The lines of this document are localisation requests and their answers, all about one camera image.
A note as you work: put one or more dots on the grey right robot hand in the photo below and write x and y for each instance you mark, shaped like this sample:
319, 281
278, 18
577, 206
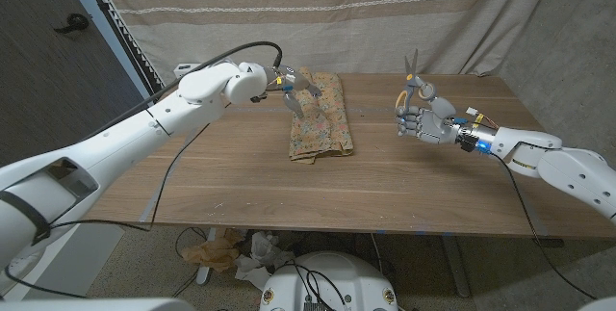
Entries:
433, 123

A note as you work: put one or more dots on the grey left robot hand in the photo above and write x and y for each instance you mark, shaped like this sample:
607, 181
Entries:
293, 80

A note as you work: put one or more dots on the floral tan wrapping paper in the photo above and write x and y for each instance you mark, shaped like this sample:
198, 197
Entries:
327, 128

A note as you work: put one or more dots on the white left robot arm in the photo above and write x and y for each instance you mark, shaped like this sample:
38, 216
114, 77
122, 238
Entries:
120, 142

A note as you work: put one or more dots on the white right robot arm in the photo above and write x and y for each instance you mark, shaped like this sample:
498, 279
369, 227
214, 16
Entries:
563, 166

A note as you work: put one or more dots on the crumpled white paper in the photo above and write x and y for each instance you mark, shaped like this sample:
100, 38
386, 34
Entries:
262, 253

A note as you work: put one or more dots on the crumpled brown paper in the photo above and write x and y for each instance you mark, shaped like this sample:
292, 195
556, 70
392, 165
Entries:
212, 253

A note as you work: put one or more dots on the beige striped cloth backdrop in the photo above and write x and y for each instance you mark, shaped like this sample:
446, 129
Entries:
240, 17

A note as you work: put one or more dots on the white power strip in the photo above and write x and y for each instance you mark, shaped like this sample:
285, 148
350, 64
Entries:
185, 68

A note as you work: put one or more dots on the grey table leg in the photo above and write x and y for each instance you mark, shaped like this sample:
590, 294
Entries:
457, 267

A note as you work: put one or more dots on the black zigzag edge trim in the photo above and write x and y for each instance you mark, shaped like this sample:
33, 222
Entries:
130, 36

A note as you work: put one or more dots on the white robot torso base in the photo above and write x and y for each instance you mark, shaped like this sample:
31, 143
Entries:
356, 277

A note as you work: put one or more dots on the white table leg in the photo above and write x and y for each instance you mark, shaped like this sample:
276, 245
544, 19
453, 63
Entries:
207, 272

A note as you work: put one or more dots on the dark wooden door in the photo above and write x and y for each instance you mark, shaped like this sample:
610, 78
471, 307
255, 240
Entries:
48, 109

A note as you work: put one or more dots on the white robot chest edge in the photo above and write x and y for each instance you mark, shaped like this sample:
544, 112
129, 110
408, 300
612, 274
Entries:
96, 305

